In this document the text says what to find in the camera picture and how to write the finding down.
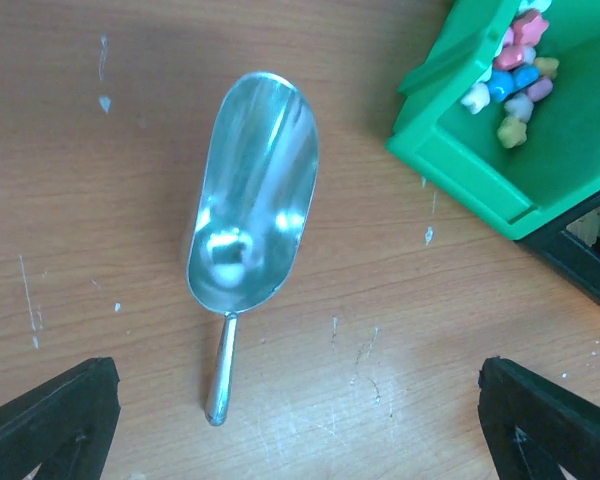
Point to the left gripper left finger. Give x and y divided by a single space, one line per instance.
63 428

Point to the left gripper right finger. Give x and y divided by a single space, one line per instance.
534 428

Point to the black bin with popsicle candies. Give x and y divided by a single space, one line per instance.
570 245

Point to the green plastic bin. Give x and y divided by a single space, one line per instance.
518 190

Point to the metal scoop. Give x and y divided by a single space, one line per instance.
256 193

